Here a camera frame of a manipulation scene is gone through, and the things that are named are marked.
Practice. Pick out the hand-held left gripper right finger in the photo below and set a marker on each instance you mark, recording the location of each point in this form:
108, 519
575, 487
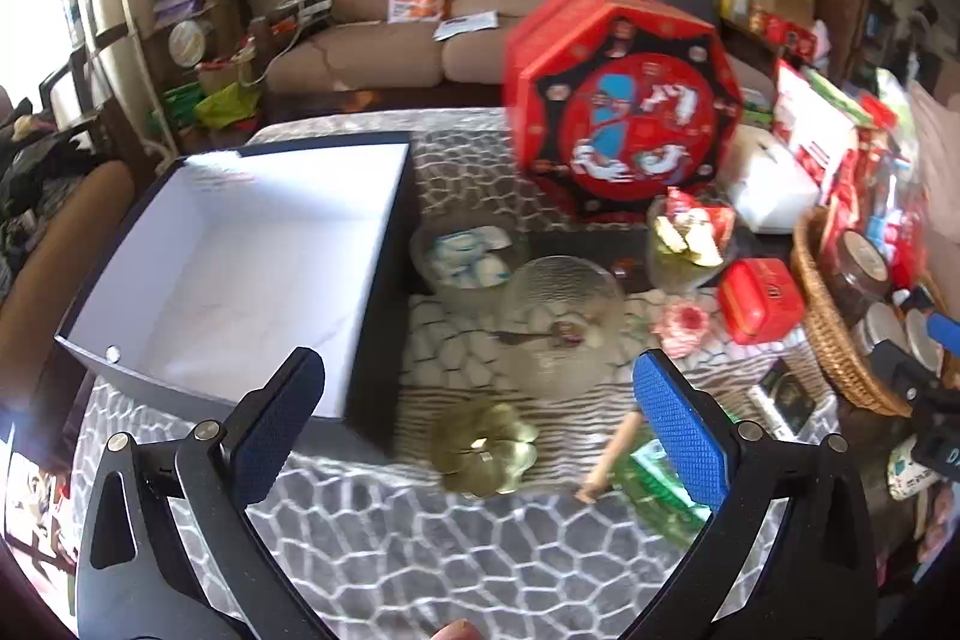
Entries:
682, 437

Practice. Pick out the wooden stick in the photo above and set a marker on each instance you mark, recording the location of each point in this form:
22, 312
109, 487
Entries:
611, 460

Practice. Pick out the person's left hand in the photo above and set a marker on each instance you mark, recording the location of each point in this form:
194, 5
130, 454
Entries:
454, 632

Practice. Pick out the round metal tin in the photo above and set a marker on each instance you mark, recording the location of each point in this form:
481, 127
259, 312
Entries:
190, 42

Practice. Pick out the dark box with white inside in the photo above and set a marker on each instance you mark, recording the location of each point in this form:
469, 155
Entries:
247, 250

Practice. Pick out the green packet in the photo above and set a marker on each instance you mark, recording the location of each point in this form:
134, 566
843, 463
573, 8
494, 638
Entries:
652, 490

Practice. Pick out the red white carton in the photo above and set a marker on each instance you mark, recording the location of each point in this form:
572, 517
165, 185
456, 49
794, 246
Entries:
814, 123

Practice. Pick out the yellow green plastic bag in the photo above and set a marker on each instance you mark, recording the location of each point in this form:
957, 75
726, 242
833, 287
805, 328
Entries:
225, 106

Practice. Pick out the white jar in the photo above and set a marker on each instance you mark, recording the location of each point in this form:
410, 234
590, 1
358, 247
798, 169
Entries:
919, 332

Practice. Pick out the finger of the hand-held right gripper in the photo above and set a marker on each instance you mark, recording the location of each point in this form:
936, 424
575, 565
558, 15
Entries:
943, 329

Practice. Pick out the red octagonal tin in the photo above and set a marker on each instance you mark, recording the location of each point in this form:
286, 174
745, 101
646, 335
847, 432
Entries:
622, 108

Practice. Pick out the pink paper flower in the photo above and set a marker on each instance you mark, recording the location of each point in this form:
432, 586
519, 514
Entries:
682, 321

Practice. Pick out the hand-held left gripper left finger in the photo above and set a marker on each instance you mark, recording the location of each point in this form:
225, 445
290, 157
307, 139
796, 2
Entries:
277, 430

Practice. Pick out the grey patterned tablecloth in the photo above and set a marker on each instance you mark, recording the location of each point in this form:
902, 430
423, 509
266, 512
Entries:
450, 557

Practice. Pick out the brown jar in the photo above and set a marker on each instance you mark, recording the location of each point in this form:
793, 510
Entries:
859, 272

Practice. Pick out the glass bowl of gold candies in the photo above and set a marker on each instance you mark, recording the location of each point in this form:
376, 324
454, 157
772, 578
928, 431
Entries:
690, 235

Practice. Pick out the clear glass dish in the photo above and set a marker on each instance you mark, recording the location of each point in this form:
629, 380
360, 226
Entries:
559, 302

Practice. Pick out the white tissue box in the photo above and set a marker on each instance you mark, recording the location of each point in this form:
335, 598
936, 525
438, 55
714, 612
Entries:
765, 183

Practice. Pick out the white papers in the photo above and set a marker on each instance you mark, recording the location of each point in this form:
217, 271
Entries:
465, 25

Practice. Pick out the gold flower-shaped dish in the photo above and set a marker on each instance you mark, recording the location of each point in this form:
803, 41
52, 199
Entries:
480, 452

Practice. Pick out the wicker basket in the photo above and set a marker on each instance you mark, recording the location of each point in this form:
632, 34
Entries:
825, 340

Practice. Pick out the small red tin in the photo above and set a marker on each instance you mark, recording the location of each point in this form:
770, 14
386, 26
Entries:
757, 302

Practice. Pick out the brown sofa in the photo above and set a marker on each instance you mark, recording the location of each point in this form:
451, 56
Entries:
360, 55

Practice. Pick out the black green small box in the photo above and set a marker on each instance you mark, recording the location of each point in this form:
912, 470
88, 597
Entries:
784, 396

